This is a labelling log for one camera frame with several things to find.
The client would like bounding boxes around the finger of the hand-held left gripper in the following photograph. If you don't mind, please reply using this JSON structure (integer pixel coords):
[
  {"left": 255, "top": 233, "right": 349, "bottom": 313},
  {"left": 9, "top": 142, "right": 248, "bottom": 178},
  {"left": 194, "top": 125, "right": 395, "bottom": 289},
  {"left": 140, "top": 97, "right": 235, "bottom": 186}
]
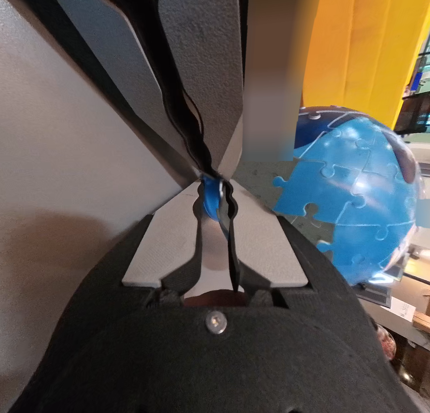
[
  {"left": 157, "top": 0, "right": 245, "bottom": 182},
  {"left": 56, "top": 0, "right": 212, "bottom": 178}
]

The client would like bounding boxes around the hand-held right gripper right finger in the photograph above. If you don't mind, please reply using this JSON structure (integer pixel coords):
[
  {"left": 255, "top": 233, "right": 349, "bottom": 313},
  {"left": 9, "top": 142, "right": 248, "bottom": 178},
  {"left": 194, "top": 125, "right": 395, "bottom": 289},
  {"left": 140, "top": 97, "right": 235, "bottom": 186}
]
[{"left": 222, "top": 180, "right": 309, "bottom": 288}]

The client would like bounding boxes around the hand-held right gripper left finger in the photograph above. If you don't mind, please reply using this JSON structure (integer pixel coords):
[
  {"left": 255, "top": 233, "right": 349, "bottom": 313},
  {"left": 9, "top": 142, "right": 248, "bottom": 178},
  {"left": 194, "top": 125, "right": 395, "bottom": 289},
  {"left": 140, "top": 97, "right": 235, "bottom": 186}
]
[{"left": 122, "top": 181, "right": 206, "bottom": 288}]

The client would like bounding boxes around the blue puzzle piece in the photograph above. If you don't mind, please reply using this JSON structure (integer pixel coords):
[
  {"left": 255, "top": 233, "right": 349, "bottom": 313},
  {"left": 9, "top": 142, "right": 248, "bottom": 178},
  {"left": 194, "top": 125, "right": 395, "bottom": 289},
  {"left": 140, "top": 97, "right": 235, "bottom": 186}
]
[{"left": 198, "top": 174, "right": 225, "bottom": 222}]

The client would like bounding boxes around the small curved puzzle piece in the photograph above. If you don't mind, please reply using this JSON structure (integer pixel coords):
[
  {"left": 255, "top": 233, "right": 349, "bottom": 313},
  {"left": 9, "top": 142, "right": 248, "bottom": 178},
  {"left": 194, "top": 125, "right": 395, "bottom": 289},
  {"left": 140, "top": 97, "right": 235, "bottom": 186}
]
[{"left": 215, "top": 180, "right": 233, "bottom": 233}]

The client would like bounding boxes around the blue puzzle ball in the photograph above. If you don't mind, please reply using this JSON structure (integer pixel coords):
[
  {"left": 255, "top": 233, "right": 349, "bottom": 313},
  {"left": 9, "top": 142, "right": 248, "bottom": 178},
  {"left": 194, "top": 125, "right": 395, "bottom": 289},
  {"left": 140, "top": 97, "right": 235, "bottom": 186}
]
[{"left": 232, "top": 105, "right": 424, "bottom": 286}]

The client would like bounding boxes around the yellow plastic bin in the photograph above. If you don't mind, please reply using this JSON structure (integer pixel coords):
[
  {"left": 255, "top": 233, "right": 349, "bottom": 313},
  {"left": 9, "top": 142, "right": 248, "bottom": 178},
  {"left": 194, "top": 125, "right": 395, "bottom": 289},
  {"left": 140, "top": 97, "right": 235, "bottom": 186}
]
[{"left": 302, "top": 0, "right": 430, "bottom": 129}]

